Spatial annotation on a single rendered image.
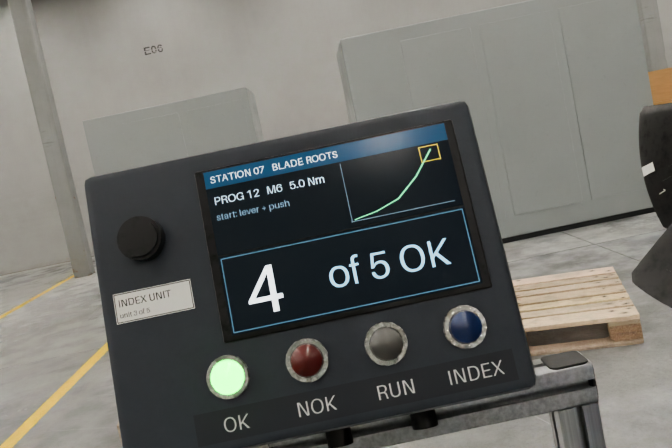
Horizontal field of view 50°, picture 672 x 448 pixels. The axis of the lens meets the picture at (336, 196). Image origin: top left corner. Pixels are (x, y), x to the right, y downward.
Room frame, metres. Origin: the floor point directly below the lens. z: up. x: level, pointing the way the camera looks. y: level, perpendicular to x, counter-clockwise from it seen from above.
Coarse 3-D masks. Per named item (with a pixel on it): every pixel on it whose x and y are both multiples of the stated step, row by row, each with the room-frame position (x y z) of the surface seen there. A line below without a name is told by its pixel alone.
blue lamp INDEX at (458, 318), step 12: (456, 312) 0.44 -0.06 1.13; (468, 312) 0.43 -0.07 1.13; (480, 312) 0.44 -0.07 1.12; (444, 324) 0.44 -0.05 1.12; (456, 324) 0.43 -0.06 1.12; (468, 324) 0.43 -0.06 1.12; (480, 324) 0.43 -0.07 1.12; (456, 336) 0.43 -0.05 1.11; (468, 336) 0.43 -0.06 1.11; (480, 336) 0.43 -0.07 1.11; (468, 348) 0.43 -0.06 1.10
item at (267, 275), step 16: (224, 256) 0.46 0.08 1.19; (240, 256) 0.45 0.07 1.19; (256, 256) 0.45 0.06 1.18; (272, 256) 0.45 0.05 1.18; (288, 256) 0.45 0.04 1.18; (224, 272) 0.45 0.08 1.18; (240, 272) 0.45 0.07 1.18; (256, 272) 0.45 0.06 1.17; (272, 272) 0.45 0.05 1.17; (288, 272) 0.45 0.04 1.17; (224, 288) 0.45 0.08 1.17; (240, 288) 0.45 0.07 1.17; (256, 288) 0.45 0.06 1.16; (272, 288) 0.45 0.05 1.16; (288, 288) 0.45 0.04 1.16; (240, 304) 0.45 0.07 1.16; (256, 304) 0.45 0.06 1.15; (272, 304) 0.45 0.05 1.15; (288, 304) 0.45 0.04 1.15; (304, 304) 0.45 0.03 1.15; (240, 320) 0.44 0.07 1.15; (256, 320) 0.44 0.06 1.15; (272, 320) 0.44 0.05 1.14; (288, 320) 0.44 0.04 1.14; (304, 320) 0.44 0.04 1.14
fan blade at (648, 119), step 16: (640, 112) 1.31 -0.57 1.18; (656, 112) 1.25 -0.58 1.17; (640, 128) 1.30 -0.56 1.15; (656, 128) 1.25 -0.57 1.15; (640, 144) 1.30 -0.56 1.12; (656, 144) 1.25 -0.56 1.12; (640, 160) 1.30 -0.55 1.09; (656, 160) 1.25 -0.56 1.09; (656, 176) 1.25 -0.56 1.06; (656, 208) 1.25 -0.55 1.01
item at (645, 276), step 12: (660, 240) 1.01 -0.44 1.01; (648, 252) 1.02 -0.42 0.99; (660, 252) 1.00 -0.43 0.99; (648, 264) 1.01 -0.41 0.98; (660, 264) 0.99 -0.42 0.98; (636, 276) 1.01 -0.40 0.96; (648, 276) 1.00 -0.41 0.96; (660, 276) 0.98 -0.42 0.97; (648, 288) 0.99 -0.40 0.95; (660, 288) 0.97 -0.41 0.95; (660, 300) 0.97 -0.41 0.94
